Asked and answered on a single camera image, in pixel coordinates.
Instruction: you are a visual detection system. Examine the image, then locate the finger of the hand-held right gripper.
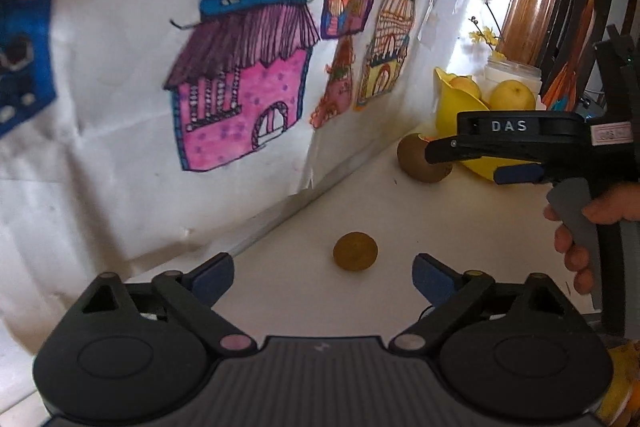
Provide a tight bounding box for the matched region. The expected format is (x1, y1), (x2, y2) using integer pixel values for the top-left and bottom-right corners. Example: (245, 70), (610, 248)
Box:
(492, 163), (547, 186)
(424, 134), (501, 166)

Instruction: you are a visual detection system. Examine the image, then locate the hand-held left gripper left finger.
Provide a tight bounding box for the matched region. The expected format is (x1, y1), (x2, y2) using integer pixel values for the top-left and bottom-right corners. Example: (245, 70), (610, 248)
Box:
(75, 252), (258, 355)

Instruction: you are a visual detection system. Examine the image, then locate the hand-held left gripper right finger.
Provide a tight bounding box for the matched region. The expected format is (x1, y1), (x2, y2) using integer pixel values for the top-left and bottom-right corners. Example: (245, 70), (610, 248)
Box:
(387, 253), (576, 354)

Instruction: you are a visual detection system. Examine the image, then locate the brown kiwi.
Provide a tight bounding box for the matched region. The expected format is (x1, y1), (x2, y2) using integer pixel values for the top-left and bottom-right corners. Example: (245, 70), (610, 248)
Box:
(397, 133), (454, 184)

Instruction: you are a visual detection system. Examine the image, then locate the small brown round longan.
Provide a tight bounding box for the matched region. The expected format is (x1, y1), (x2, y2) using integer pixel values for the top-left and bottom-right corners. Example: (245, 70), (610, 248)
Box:
(333, 232), (379, 272)

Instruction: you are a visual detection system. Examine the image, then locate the person's right hand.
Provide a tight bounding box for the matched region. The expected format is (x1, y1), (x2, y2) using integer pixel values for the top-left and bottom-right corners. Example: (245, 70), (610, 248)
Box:
(543, 184), (640, 297)

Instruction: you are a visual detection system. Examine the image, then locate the yellow plastic bowl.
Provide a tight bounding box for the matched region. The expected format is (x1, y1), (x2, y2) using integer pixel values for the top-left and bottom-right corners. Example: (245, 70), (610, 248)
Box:
(433, 67), (532, 182)

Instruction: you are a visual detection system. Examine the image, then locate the white jar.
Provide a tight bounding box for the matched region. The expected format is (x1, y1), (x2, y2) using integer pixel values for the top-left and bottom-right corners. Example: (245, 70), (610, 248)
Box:
(483, 59), (543, 98)

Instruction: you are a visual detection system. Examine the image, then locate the yellow flower sprig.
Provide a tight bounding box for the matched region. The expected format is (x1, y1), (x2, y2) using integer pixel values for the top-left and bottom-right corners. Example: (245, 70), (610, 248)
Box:
(468, 0), (507, 62)

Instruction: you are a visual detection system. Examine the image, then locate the printed white tablecloth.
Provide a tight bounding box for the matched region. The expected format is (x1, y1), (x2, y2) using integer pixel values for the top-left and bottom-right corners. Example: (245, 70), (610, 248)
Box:
(0, 134), (603, 413)

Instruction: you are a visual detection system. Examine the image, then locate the colourful houses drawing sheet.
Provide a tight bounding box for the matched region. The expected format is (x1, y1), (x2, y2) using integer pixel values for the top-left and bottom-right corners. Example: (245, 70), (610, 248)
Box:
(0, 0), (490, 358)

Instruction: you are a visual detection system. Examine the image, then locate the dark figure wall poster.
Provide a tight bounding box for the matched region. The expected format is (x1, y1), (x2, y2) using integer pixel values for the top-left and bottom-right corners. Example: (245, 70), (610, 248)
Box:
(539, 0), (621, 114)

